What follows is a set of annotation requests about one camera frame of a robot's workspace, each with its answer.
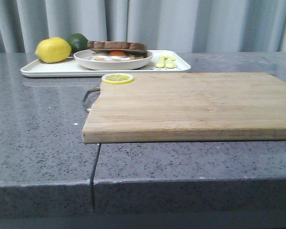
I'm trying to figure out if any bread slice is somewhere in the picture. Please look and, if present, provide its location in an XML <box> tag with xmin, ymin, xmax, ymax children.
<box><xmin>94</xmin><ymin>50</ymin><xmax>145</xmax><ymax>60</ymax></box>
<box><xmin>87</xmin><ymin>41</ymin><xmax>147</xmax><ymax>52</ymax></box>

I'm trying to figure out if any fried egg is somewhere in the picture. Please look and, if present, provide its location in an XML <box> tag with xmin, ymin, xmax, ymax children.
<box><xmin>90</xmin><ymin>50</ymin><xmax>135</xmax><ymax>62</ymax></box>

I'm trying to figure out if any white round plate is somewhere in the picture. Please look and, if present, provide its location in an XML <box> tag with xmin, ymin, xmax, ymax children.
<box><xmin>73</xmin><ymin>50</ymin><xmax>153</xmax><ymax>70</ymax></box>

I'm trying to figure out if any white bear tray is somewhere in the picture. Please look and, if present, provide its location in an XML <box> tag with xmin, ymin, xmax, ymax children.
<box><xmin>21</xmin><ymin>50</ymin><xmax>191</xmax><ymax>78</ymax></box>

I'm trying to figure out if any lemon slice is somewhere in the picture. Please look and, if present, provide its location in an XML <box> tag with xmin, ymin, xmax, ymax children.
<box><xmin>102</xmin><ymin>73</ymin><xmax>134</xmax><ymax>84</ymax></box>

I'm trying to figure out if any yellow plastic fork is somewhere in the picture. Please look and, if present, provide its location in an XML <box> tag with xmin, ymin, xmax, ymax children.
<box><xmin>155</xmin><ymin>54</ymin><xmax>166</xmax><ymax>68</ymax></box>

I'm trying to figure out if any yellow plastic knife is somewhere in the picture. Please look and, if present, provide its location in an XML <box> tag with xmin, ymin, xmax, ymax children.
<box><xmin>164</xmin><ymin>55</ymin><xmax>175</xmax><ymax>69</ymax></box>

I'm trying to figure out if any wooden cutting board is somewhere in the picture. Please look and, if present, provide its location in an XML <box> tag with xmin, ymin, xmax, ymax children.
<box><xmin>82</xmin><ymin>73</ymin><xmax>286</xmax><ymax>143</ymax></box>

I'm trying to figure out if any green lime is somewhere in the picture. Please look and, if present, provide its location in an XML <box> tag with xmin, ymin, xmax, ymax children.
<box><xmin>67</xmin><ymin>33</ymin><xmax>88</xmax><ymax>53</ymax></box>

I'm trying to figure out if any yellow lemon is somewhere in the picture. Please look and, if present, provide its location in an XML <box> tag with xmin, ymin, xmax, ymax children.
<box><xmin>35</xmin><ymin>37</ymin><xmax>72</xmax><ymax>63</ymax></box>

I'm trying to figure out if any grey pleated curtain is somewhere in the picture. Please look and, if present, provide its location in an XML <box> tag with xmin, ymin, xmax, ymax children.
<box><xmin>0</xmin><ymin>0</ymin><xmax>286</xmax><ymax>53</ymax></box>

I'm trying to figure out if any metal cutting board handle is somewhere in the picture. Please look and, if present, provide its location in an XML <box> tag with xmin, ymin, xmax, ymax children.
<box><xmin>82</xmin><ymin>86</ymin><xmax>100</xmax><ymax>106</ymax></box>

